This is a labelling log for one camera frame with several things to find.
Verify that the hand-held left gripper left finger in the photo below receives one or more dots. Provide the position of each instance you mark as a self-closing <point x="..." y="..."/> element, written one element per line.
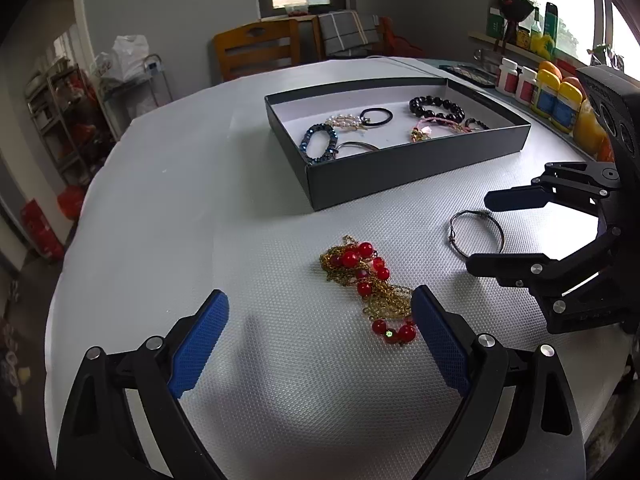
<point x="200" y="345"/>

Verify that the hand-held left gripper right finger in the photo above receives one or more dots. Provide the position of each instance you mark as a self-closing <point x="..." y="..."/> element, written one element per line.
<point x="440" y="340"/>

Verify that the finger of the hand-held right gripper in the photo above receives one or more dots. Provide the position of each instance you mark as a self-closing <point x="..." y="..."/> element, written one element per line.
<point x="510" y="264"/>
<point x="515" y="199"/>

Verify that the silver bangle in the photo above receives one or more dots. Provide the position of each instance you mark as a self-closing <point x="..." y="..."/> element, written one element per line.
<point x="467" y="213"/>
<point x="350" y="144"/>

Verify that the dark grey cardboard box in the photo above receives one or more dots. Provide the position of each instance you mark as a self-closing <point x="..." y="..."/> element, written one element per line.
<point x="400" y="180"/>

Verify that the orange bottle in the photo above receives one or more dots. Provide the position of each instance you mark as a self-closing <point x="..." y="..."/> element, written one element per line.
<point x="587" y="127"/>

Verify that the yellow bottle blue label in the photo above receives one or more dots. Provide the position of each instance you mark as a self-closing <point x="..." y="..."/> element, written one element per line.
<point x="565" y="105"/>
<point x="545" y="92"/>

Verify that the white bottle red label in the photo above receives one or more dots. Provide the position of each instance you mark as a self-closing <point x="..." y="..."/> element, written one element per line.
<point x="506" y="76"/>
<point x="526" y="85"/>

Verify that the green bottle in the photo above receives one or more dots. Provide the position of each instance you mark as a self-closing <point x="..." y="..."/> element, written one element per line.
<point x="551" y="20"/>

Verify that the dark flower bouquet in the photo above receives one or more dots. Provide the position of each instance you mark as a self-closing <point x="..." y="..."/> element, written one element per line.
<point x="515" y="10"/>

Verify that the green box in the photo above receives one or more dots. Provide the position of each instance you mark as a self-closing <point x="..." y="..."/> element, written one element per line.
<point x="495" y="25"/>

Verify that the red plastic bag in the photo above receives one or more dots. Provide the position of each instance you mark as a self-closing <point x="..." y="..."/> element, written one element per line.
<point x="70" y="201"/>

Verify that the red cloth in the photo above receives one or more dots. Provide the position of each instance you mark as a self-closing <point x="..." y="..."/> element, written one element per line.
<point x="400" y="42"/>

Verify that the red box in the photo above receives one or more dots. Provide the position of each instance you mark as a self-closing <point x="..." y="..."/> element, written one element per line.
<point x="40" y="227"/>

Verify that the folded grey plaid cloth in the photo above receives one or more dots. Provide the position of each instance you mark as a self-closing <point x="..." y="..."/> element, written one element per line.
<point x="347" y="32"/>

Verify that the small metal cart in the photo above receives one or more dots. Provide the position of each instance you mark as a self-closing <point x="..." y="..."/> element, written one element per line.
<point x="152" y="77"/>

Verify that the metal storage rack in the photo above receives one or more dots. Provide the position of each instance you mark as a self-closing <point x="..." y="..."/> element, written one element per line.
<point x="60" y="110"/>

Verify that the bowl on windowsill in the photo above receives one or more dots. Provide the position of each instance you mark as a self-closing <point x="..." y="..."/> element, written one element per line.
<point x="297" y="8"/>

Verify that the white plastic bag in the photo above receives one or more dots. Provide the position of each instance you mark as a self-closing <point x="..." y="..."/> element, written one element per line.
<point x="127" y="57"/>

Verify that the wooden chair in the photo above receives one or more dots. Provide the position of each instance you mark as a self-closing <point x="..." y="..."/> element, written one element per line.
<point x="257" y="47"/>

